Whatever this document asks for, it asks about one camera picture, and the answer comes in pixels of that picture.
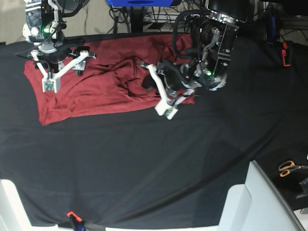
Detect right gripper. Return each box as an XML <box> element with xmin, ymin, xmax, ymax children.
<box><xmin>26</xmin><ymin>46</ymin><xmax>96</xmax><ymax>79</ymax></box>

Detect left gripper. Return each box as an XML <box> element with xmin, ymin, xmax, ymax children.
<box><xmin>140</xmin><ymin>60</ymin><xmax>205</xmax><ymax>108</ymax></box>

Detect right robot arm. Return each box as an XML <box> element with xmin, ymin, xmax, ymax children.
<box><xmin>17</xmin><ymin>0</ymin><xmax>96</xmax><ymax>80</ymax></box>

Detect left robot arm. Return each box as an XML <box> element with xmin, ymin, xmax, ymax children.
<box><xmin>140</xmin><ymin>0</ymin><xmax>249</xmax><ymax>108</ymax></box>

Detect blue box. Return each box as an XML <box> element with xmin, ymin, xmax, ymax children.
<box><xmin>107</xmin><ymin>0</ymin><xmax>181</xmax><ymax>7</ymax></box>

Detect black table cloth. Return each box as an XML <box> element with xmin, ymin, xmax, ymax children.
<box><xmin>0</xmin><ymin>38</ymin><xmax>308</xmax><ymax>229</ymax></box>

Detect orange black clamp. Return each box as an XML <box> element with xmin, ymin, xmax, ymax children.
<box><xmin>282</xmin><ymin>40</ymin><xmax>293</xmax><ymax>67</ymax></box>

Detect blue clamp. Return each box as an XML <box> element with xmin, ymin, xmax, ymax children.
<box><xmin>66</xmin><ymin>211</ymin><xmax>88</xmax><ymax>231</ymax></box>

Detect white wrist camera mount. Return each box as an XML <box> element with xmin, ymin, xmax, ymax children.
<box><xmin>154</xmin><ymin>100</ymin><xmax>178</xmax><ymax>120</ymax></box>

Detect yellow handled scissors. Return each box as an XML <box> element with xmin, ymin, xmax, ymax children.
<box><xmin>279</xmin><ymin>160</ymin><xmax>308</xmax><ymax>178</ymax></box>

